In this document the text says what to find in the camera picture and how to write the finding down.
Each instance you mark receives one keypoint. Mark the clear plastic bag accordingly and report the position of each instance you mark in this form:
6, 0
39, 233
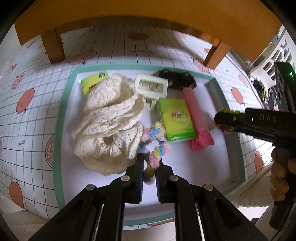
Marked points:
5, 71

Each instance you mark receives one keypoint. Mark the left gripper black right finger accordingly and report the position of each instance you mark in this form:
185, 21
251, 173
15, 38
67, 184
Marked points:
202, 212

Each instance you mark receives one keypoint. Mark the person's right hand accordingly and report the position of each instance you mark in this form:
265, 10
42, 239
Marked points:
279, 185

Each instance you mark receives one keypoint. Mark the cream lace fabric bundle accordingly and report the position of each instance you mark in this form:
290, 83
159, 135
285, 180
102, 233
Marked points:
107, 138

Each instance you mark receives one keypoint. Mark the wooden nightstand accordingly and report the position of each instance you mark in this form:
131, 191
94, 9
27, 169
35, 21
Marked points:
246, 26

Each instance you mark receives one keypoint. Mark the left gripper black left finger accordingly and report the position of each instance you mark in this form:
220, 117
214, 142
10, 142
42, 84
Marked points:
96, 213

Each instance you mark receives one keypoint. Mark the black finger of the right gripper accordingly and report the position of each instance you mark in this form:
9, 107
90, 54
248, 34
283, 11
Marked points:
230, 119

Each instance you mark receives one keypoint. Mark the white lattice shelf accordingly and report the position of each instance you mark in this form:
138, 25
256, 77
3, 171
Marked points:
282, 49

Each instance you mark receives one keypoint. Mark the white grid pomegranate mat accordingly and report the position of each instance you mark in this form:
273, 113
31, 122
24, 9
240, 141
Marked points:
33, 92

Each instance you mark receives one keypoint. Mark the colourful plastic block toy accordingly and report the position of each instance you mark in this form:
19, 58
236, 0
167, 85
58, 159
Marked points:
227, 129

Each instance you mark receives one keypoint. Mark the teal rimmed white tray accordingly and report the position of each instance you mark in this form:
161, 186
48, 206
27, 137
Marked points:
220, 164

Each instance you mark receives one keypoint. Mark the green tissue pack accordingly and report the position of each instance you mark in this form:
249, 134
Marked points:
176, 119
91, 81

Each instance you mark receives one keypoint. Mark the pastel braided rope scrunchie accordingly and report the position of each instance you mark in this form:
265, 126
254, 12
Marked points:
153, 145

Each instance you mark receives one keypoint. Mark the black toy car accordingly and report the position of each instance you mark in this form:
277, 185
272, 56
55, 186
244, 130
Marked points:
178, 80

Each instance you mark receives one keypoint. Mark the cream plastic clip holder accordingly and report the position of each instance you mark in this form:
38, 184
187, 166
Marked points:
152, 88

